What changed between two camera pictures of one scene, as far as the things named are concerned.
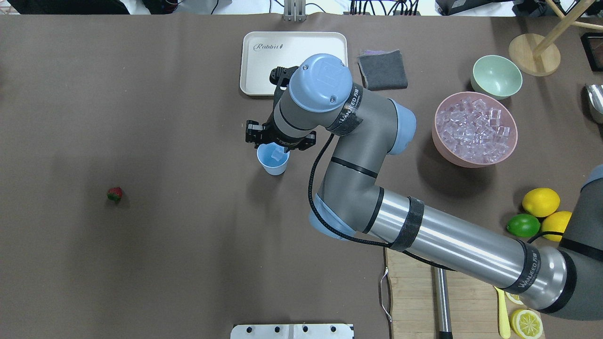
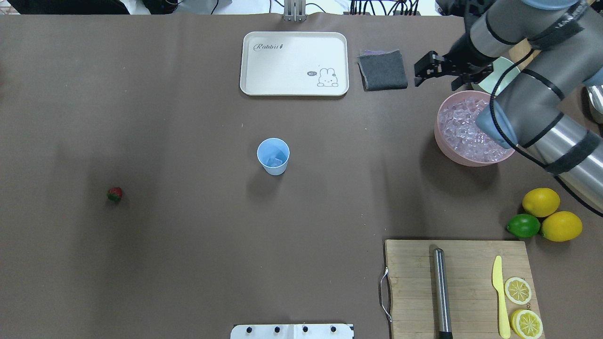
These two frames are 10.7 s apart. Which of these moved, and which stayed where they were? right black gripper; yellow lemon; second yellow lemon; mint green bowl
Moved: right black gripper
Stayed: second yellow lemon; yellow lemon; mint green bowl
